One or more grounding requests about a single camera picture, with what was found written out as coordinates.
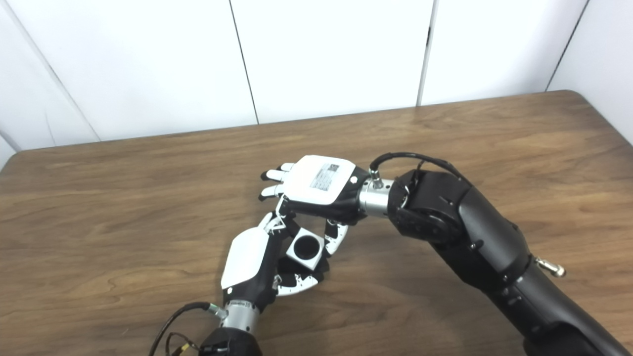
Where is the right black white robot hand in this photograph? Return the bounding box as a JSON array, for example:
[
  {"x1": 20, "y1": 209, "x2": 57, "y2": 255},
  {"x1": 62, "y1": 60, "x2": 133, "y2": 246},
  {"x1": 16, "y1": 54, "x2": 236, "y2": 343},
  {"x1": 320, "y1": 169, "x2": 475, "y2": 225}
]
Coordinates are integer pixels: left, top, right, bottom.
[{"x1": 258, "y1": 155, "x2": 371, "y2": 255}]

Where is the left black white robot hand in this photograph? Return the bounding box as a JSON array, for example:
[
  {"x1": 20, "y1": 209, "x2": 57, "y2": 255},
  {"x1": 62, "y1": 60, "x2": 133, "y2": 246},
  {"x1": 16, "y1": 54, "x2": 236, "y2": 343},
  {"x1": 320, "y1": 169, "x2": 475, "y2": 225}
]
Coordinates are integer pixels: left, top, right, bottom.
[{"x1": 220, "y1": 210, "x2": 331, "y2": 313}]

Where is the white square piece with hole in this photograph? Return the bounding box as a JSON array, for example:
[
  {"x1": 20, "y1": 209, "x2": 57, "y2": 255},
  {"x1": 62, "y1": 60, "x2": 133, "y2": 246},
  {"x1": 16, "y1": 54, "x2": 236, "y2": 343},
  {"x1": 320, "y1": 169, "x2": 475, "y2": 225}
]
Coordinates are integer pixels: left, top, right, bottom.
[{"x1": 286, "y1": 227, "x2": 326, "y2": 271}]

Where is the black peg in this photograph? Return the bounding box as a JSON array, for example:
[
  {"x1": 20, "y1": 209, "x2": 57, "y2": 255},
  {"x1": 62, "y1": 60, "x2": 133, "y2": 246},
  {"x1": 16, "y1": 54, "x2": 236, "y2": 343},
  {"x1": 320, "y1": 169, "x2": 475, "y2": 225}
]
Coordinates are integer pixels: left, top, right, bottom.
[{"x1": 277, "y1": 236, "x2": 330, "y2": 288}]

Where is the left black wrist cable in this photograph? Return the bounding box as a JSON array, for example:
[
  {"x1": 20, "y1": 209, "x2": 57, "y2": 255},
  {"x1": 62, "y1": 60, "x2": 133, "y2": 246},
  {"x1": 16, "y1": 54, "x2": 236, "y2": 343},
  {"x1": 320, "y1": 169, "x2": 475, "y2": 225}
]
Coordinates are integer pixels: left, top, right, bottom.
[{"x1": 148, "y1": 302, "x2": 228, "y2": 356}]

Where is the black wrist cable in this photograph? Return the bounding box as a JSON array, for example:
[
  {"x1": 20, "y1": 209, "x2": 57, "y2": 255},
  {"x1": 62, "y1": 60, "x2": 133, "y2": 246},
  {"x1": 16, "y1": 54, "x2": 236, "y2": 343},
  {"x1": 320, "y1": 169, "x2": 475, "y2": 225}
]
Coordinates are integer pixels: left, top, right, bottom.
[
  {"x1": 148, "y1": 302, "x2": 228, "y2": 356},
  {"x1": 369, "y1": 152, "x2": 463, "y2": 188}
]

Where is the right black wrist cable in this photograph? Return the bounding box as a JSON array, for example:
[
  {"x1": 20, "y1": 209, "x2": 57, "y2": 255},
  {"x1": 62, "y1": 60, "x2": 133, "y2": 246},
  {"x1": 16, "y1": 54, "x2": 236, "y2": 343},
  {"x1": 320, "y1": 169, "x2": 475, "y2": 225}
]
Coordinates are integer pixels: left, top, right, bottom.
[{"x1": 369, "y1": 152, "x2": 463, "y2": 188}]

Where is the thin wire with yellow tag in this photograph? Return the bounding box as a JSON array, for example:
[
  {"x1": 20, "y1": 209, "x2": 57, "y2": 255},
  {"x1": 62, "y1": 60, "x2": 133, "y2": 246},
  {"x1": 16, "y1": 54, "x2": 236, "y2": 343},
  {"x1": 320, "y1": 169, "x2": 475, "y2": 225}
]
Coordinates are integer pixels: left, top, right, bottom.
[{"x1": 166, "y1": 332, "x2": 201, "y2": 356}]

